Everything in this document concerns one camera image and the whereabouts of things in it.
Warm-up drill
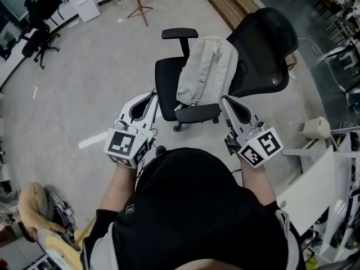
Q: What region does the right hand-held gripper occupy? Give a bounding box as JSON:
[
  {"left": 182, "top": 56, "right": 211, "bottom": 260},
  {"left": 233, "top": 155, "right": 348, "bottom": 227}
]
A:
[{"left": 221, "top": 96, "right": 284, "bottom": 169}]

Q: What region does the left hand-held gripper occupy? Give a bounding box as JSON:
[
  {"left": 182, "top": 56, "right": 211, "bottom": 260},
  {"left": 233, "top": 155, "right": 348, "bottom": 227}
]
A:
[{"left": 103, "top": 92, "right": 160, "bottom": 169}]

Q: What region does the black mesh office chair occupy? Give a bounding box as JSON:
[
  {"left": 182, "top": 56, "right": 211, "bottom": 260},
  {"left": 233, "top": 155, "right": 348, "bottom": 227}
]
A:
[{"left": 154, "top": 7, "right": 299, "bottom": 132}]

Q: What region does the light grey backpack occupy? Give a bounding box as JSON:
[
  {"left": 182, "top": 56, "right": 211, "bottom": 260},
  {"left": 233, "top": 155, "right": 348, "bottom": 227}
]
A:
[{"left": 173, "top": 35, "right": 239, "bottom": 113}]

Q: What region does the person's right forearm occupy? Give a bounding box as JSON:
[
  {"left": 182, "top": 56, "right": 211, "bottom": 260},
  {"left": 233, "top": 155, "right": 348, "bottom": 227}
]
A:
[{"left": 237, "top": 156, "right": 278, "bottom": 206}]

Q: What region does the person's left forearm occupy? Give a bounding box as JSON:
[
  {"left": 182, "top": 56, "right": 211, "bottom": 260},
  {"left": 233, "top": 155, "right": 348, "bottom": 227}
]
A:
[{"left": 100, "top": 164, "right": 138, "bottom": 212}]

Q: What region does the black swivel office chair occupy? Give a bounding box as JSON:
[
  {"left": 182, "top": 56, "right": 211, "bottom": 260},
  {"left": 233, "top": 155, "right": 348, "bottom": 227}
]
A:
[{"left": 21, "top": 0, "right": 61, "bottom": 70}]

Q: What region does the beige rounded appliance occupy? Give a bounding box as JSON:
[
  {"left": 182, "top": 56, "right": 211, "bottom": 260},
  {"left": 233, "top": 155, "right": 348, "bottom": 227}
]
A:
[{"left": 299, "top": 116, "right": 331, "bottom": 140}]

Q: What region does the wooden coat stand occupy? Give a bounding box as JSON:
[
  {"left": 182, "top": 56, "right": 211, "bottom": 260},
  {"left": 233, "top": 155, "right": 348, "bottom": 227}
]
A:
[{"left": 126, "top": 0, "right": 154, "bottom": 27}]

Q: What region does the white desk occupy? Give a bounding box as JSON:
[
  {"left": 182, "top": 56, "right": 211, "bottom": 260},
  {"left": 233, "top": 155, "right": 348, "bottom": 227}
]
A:
[{"left": 277, "top": 139, "right": 338, "bottom": 237}]

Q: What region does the person's black-shirted torso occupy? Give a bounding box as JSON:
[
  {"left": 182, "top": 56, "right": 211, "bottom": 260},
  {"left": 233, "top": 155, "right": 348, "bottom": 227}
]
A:
[{"left": 80, "top": 147, "right": 307, "bottom": 270}]

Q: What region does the wooden step platform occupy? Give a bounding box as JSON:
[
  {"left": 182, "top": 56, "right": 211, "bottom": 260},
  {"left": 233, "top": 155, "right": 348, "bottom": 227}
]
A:
[{"left": 199, "top": 0, "right": 261, "bottom": 32}]

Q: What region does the white water dispenser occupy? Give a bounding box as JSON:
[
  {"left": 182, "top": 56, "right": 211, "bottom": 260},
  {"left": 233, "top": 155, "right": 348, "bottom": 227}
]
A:
[{"left": 62, "top": 0, "right": 101, "bottom": 24}]

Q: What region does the long white counter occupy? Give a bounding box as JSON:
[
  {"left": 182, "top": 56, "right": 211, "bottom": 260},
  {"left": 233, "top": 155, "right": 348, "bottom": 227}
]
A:
[{"left": 0, "top": 11, "right": 81, "bottom": 91}]

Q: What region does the white metal shelf rack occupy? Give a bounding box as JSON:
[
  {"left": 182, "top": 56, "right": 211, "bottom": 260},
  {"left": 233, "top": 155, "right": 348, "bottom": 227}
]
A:
[{"left": 305, "top": 125, "right": 360, "bottom": 266}]

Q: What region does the tan cloth bundle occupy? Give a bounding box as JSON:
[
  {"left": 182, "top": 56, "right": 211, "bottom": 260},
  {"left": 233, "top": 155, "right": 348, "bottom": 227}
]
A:
[{"left": 18, "top": 183, "right": 68, "bottom": 235}]

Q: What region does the white low shelf unit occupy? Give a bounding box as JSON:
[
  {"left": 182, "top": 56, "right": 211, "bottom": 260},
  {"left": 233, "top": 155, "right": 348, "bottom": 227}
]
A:
[{"left": 36, "top": 243, "right": 85, "bottom": 270}]

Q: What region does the white floor cable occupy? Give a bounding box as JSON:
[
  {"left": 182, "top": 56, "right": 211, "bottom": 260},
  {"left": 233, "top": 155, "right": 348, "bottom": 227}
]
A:
[{"left": 298, "top": 37, "right": 352, "bottom": 108}]

